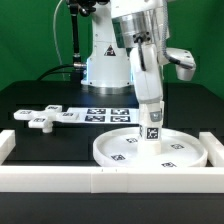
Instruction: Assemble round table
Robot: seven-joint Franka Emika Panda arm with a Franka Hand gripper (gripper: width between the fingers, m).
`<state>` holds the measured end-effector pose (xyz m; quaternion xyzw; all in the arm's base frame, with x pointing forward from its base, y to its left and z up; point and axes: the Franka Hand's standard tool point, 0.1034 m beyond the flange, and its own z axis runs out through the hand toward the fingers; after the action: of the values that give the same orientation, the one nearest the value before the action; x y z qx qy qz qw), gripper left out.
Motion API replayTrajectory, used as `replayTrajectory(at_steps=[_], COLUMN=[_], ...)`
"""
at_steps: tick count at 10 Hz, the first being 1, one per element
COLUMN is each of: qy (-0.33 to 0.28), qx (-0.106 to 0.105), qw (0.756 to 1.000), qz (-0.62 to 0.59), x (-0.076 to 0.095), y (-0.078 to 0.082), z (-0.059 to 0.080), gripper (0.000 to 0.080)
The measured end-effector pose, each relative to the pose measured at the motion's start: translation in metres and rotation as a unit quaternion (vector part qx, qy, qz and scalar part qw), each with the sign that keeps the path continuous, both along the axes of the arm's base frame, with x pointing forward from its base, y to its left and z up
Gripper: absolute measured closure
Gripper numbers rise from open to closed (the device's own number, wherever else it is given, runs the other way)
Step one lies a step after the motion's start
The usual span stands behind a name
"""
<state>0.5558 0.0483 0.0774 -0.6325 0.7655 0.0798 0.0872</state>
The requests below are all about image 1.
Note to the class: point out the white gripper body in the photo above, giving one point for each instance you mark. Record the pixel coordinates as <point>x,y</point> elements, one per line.
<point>147,84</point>

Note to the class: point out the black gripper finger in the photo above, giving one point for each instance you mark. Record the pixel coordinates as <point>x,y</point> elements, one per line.
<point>156,116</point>

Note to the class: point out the white round table top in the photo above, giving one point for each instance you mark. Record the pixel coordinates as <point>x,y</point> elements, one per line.
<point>118,148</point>

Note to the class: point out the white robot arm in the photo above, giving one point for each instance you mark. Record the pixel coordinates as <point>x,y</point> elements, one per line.
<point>127,37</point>

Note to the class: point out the white marker sheet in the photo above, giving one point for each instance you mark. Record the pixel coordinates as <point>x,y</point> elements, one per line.
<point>99,116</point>

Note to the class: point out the white cross-shaped table base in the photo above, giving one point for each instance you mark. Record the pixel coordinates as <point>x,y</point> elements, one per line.
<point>44,119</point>

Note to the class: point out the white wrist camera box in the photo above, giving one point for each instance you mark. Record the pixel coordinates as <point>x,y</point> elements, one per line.
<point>186,66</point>

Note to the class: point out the white right fence rail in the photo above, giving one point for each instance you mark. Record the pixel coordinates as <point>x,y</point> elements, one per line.
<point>214,148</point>

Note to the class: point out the white fence rail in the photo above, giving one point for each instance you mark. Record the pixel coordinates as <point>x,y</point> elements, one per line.
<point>7,143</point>
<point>214,148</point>
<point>110,180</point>

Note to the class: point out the white front fence rail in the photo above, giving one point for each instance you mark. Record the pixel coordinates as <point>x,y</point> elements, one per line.
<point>110,180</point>

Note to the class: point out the black camera stand pole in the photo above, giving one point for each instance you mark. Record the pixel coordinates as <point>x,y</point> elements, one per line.
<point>84,8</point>

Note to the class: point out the white left fence rail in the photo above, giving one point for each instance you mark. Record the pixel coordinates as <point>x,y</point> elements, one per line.
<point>7,143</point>

